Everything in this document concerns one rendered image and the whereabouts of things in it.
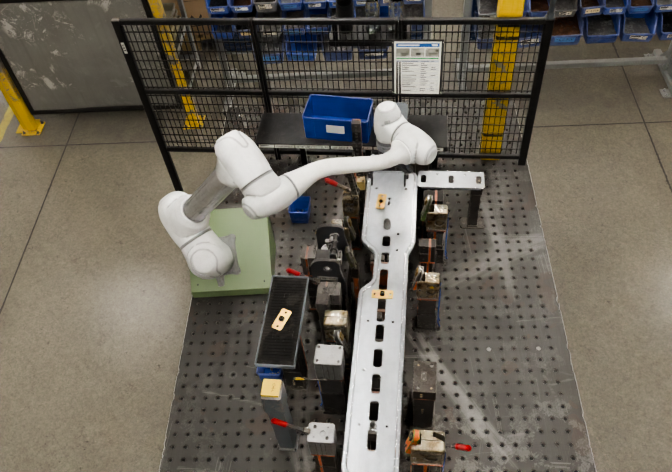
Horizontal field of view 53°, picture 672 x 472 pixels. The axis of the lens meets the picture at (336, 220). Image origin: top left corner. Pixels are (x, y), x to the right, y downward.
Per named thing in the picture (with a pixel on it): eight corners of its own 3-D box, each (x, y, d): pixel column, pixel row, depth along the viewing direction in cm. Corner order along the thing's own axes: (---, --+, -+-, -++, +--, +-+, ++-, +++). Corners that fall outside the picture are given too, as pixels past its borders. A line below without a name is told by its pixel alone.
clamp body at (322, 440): (343, 485, 246) (335, 448, 218) (312, 483, 247) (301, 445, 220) (345, 459, 252) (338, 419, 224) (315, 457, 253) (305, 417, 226)
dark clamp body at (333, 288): (351, 350, 281) (345, 300, 252) (319, 348, 283) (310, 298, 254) (353, 328, 288) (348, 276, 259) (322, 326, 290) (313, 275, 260)
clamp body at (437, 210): (447, 267, 305) (451, 217, 278) (421, 265, 306) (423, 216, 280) (447, 250, 310) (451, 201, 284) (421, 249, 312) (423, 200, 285)
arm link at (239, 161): (174, 254, 285) (145, 211, 285) (204, 236, 295) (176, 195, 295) (249, 185, 224) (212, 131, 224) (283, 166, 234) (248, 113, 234)
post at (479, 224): (484, 229, 317) (490, 187, 295) (460, 228, 318) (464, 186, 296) (483, 218, 321) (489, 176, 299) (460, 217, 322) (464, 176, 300)
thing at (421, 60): (441, 95, 312) (444, 39, 288) (392, 95, 315) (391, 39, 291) (441, 93, 313) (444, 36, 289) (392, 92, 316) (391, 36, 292)
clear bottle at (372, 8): (379, 34, 298) (378, -6, 283) (365, 34, 299) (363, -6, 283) (380, 26, 302) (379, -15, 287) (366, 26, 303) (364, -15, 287)
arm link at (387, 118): (368, 136, 262) (391, 153, 255) (366, 105, 250) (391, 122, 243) (388, 122, 266) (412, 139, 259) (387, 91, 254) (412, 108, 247)
